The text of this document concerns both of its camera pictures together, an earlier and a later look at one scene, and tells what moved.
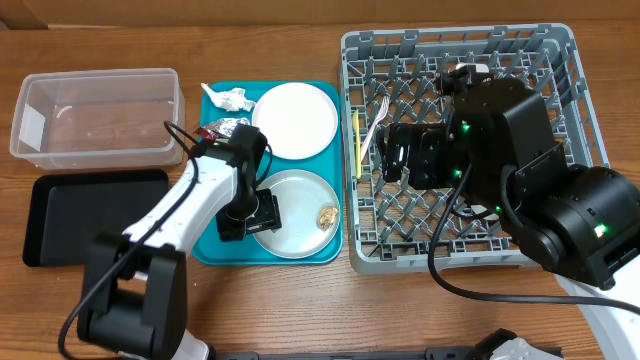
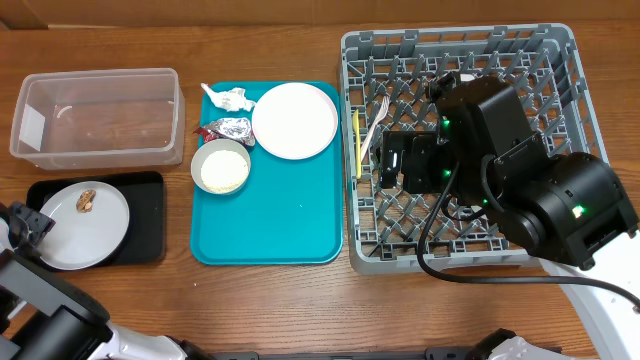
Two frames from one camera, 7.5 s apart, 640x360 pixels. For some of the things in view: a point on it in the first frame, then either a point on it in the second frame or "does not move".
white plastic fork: [385, 107] does not move
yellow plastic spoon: [355, 123] does not move
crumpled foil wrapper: [220, 128] does not move
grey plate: [301, 194] → [91, 220]
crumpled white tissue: [232, 100] does not move
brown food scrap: [326, 215] → [85, 201]
